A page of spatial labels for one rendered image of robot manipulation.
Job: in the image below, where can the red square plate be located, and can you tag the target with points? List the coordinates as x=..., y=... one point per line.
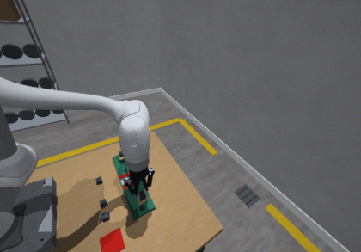
x=112, y=242

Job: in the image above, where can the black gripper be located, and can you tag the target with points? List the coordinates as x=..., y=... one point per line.
x=137, y=177

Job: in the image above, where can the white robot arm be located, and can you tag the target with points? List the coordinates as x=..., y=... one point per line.
x=18, y=161

